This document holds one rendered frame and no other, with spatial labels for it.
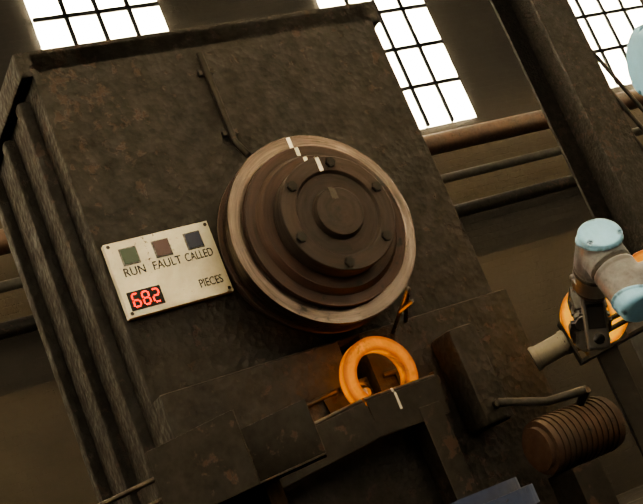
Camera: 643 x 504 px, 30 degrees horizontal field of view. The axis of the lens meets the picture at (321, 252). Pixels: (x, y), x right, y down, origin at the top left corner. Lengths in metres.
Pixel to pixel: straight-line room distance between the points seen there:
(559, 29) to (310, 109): 4.23
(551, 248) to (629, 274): 8.75
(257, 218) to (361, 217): 0.23
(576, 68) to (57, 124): 4.67
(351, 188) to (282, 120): 0.37
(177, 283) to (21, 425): 6.13
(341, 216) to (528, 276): 8.24
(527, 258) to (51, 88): 8.38
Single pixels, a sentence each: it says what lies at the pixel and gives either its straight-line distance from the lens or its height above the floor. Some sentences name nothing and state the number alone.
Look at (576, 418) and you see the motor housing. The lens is 2.73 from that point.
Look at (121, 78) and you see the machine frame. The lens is 2.96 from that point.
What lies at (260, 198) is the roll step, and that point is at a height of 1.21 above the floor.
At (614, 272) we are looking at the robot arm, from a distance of 2.41.
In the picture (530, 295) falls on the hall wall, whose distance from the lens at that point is 10.82.
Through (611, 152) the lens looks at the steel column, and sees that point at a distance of 6.96.
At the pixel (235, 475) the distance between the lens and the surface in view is 2.12.
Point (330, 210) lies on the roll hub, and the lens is 2.69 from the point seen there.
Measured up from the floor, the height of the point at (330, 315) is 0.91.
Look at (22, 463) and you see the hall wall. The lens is 8.75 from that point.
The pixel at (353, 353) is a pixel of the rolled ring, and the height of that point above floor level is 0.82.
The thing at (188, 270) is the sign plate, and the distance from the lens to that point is 2.76.
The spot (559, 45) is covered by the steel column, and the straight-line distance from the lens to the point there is 7.14.
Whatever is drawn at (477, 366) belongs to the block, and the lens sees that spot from 2.82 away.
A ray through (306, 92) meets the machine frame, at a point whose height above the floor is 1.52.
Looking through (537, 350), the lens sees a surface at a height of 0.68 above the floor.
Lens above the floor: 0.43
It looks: 13 degrees up
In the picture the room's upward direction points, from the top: 22 degrees counter-clockwise
